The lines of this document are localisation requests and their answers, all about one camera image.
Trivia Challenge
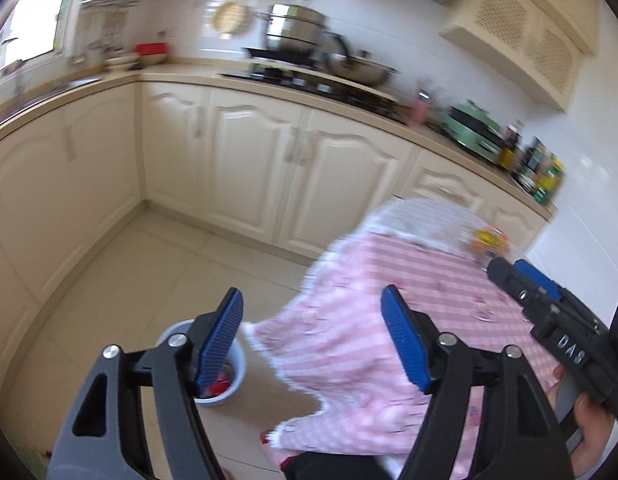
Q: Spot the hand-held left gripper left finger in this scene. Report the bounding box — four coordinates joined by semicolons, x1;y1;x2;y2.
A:
46;287;245;480

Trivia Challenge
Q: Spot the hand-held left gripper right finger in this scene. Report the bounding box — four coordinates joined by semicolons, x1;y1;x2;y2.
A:
380;285;575;480

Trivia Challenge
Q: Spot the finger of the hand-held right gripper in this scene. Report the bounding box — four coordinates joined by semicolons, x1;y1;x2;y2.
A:
486;256;550;323
513;259;562;304

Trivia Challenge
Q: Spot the blue and white basin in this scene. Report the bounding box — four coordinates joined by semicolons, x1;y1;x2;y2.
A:
154;321;247;408

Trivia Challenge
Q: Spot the colourful snack wrapper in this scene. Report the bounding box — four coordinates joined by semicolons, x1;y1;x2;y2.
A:
472;227;510;261

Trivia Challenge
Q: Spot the person's right hand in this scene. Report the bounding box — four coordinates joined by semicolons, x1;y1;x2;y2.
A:
546;364;617;467

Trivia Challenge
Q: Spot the pink checked tablecloth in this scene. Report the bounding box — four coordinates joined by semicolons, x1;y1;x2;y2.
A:
241;197;562;480

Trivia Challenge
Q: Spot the green seasoning box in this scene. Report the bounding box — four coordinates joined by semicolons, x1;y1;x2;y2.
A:
532;160;565;206

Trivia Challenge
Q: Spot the dark sauce bottle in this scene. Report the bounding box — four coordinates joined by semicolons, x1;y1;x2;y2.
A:
496;120;523;171

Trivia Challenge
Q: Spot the person's dark trouser leg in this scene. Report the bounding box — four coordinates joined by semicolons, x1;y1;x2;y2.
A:
281;452;390;480

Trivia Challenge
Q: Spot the green electric cooker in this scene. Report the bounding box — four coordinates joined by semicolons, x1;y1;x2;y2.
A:
439;102;506;163

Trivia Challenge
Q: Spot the cream kitchen base cabinet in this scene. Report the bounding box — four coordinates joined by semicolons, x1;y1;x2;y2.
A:
0;57;560;376

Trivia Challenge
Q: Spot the pink cup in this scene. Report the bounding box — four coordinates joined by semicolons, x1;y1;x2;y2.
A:
409;91;430;126

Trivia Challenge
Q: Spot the black gas stove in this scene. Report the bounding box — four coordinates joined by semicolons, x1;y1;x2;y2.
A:
219;62;410;126

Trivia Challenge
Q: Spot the steel wok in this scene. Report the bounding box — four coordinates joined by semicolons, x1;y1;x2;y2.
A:
323;50;397;87

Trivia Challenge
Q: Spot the black frying pan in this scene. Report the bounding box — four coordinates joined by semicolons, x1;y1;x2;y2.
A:
241;46;320;65

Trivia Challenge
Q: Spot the red storage box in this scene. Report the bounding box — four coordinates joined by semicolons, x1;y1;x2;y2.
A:
135;42;169;66

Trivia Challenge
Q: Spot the steel kitchen sink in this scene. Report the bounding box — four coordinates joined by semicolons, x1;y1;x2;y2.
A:
19;77;102;100

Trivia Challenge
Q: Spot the steel steamer pot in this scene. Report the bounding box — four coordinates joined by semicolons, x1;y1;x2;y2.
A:
261;2;327;58

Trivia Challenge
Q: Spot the round bamboo trivet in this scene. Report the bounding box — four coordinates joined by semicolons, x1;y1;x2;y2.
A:
211;1;250;36

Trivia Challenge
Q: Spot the kitchen window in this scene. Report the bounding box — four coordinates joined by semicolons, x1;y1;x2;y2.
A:
0;0;84;76

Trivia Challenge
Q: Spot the cream lattice wall cabinet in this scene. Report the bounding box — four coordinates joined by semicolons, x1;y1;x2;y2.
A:
439;0;602;111

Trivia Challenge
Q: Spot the wall dish rack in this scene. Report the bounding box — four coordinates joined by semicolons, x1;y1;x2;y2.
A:
81;0;142;14

